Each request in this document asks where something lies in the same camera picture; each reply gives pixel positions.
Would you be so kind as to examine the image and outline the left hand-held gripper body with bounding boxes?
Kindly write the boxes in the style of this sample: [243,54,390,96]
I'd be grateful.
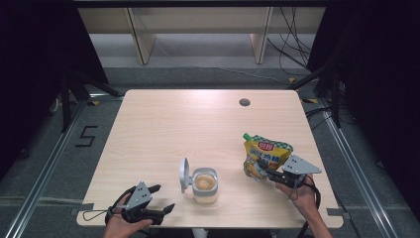
[121,180,165,226]

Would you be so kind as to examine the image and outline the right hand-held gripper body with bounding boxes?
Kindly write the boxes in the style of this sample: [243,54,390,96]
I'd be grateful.
[269,154,323,190]

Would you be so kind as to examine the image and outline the yellow seasoning pouch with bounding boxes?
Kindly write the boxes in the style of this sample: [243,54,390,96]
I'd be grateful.
[242,132,294,182]

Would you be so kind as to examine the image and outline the white lidded seasoning jar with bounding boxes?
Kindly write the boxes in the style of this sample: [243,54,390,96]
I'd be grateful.
[178,157,220,204]

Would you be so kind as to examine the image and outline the brown seasoning granules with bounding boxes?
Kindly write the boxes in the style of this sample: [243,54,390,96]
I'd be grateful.
[193,174,217,202]

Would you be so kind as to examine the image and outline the person's right hand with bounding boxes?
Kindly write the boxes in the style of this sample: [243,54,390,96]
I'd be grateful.
[274,174,319,215]

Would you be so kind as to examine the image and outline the person's left hand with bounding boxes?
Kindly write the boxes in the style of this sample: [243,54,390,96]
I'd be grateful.
[102,194,154,238]

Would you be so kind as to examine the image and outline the black metal stand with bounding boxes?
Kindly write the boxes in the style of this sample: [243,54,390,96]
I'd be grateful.
[286,61,343,129]
[59,69,124,134]

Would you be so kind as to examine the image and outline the black curtain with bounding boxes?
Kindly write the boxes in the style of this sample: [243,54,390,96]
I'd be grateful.
[306,0,420,219]
[0,0,110,181]

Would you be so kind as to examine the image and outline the beige wooden shelf unit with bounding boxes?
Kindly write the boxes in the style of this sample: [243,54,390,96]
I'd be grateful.
[77,7,326,65]

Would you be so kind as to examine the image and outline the black left wrist strap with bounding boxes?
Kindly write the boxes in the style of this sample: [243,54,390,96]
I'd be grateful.
[104,185,138,226]

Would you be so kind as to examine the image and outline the black wrist strap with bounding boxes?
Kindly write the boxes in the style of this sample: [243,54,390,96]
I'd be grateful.
[295,174,322,238]
[104,185,138,226]

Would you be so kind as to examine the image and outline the black right wrist strap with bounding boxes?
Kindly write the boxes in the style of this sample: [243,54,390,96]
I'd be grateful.
[295,174,322,238]

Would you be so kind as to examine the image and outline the thin black cord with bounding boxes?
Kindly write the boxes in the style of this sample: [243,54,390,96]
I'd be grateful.
[82,206,128,222]

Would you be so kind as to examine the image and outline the black floor cables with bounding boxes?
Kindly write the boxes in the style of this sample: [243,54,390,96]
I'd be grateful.
[305,106,332,132]

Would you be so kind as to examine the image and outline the aluminium floor rail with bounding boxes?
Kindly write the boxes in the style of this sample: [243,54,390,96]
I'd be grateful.
[3,93,125,238]
[316,98,399,238]

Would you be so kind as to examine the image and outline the grey table bracket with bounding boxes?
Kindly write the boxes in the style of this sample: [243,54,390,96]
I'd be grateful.
[69,202,95,216]
[326,207,352,220]

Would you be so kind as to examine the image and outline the bundle of black cables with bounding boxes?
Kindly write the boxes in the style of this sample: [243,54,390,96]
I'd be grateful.
[266,6,315,77]

